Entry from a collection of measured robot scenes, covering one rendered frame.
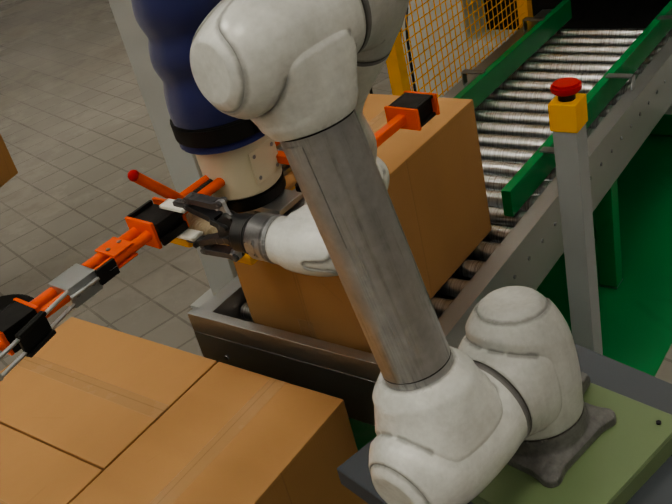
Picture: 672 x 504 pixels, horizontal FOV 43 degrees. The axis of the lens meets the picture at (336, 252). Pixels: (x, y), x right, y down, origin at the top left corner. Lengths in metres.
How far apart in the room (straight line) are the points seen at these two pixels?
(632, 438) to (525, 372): 0.26
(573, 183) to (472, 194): 0.32
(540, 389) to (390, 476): 0.26
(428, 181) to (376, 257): 1.06
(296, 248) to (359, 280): 0.41
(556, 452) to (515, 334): 0.23
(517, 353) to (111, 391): 1.27
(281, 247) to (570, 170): 0.86
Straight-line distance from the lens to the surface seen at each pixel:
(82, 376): 2.37
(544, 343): 1.28
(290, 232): 1.50
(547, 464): 1.40
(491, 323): 1.28
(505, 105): 3.24
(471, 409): 1.18
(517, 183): 2.49
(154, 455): 2.03
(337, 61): 1.00
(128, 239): 1.74
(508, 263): 2.25
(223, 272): 3.34
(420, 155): 2.07
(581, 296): 2.31
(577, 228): 2.19
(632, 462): 1.42
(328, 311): 2.05
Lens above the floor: 1.82
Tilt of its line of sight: 31 degrees down
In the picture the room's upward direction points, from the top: 14 degrees counter-clockwise
